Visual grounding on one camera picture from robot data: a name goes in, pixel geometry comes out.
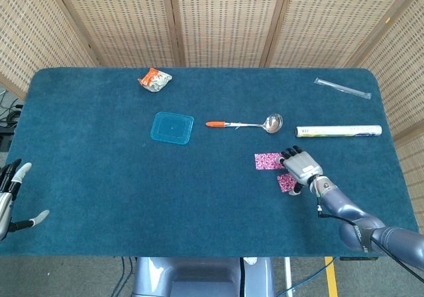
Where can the woven rattan screen panel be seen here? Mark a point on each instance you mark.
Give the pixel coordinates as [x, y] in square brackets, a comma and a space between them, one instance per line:
[404, 61]
[225, 22]
[331, 22]
[33, 28]
[126, 22]

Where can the pink patterned cloth square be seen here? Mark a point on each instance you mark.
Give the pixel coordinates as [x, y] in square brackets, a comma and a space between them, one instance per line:
[285, 181]

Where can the blue plastic container lid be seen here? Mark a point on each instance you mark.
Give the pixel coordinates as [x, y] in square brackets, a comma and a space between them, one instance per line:
[172, 128]

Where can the grey blue robot torso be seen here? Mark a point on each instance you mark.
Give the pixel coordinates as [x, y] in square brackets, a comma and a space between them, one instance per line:
[198, 277]

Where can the pink patterned cloth strip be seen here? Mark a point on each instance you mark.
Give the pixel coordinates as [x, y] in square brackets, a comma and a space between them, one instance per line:
[266, 161]

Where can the crumpled orange silver snack wrapper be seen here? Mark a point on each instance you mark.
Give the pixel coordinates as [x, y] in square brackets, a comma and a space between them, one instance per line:
[155, 81]

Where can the blue carpet table cover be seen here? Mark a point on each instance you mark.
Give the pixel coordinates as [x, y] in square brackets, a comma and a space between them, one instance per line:
[132, 194]

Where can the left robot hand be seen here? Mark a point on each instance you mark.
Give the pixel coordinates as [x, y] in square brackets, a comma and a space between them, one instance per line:
[5, 207]

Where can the black power strip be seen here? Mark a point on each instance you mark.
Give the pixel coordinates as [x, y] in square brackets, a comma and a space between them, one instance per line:
[5, 141]

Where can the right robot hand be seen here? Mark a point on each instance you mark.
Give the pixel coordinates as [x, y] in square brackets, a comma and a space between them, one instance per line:
[303, 167]

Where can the clear plastic wrapped stick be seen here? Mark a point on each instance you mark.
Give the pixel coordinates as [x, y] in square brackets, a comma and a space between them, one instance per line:
[341, 88]

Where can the yellow floor tape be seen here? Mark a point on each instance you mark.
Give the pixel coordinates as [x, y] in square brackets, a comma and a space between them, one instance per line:
[331, 277]

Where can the white green cling film roll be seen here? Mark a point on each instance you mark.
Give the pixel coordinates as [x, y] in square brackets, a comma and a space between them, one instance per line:
[338, 131]

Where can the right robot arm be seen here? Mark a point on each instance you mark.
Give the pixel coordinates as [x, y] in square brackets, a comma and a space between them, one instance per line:
[348, 211]

